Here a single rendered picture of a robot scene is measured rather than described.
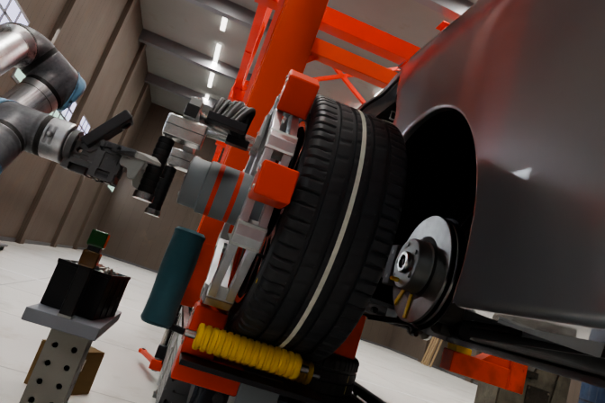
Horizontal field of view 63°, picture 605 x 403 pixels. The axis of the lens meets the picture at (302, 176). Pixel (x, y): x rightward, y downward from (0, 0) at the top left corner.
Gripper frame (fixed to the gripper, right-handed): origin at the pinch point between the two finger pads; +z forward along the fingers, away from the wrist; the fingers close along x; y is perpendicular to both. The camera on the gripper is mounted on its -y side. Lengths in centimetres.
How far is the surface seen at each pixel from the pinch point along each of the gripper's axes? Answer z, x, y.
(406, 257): 69, -20, -3
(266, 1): -5, -321, -239
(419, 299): 75, -17, 7
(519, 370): 294, -258, 13
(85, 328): -4.4, -15.4, 38.9
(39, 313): -15.0, -15.4, 38.6
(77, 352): -6, -35, 48
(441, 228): 75, -15, -14
